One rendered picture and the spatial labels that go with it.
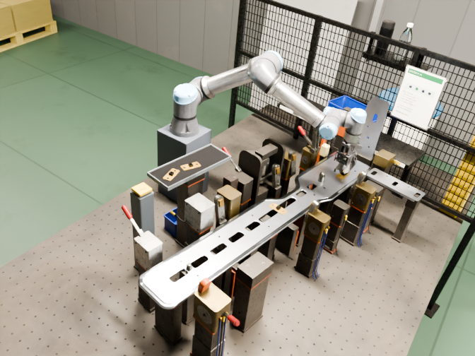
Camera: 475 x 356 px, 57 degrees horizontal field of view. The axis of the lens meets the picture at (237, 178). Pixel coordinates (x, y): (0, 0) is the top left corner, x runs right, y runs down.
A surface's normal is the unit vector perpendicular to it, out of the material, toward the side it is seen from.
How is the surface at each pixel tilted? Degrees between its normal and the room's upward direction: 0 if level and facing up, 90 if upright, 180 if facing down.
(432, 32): 90
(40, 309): 0
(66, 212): 0
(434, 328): 0
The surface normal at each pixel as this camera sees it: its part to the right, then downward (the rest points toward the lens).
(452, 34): -0.58, 0.43
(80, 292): 0.09, -0.81
